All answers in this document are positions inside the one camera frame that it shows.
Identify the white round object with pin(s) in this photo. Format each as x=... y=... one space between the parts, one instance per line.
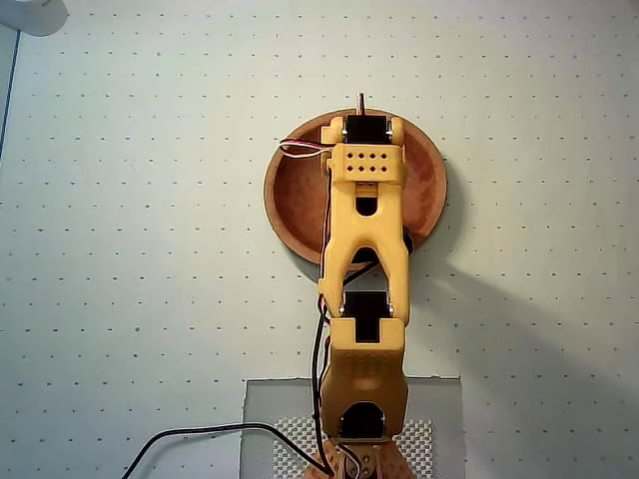
x=30 y=15

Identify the grey base plate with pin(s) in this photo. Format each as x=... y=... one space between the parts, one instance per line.
x=434 y=399

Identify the white dotted grid mat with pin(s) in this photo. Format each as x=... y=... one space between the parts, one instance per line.
x=125 y=199

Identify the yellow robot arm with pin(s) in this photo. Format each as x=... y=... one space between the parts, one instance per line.
x=344 y=239

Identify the tan perforated robot base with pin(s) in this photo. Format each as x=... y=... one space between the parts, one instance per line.
x=394 y=464

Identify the brown wooden bowl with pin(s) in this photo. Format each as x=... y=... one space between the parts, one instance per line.
x=299 y=214

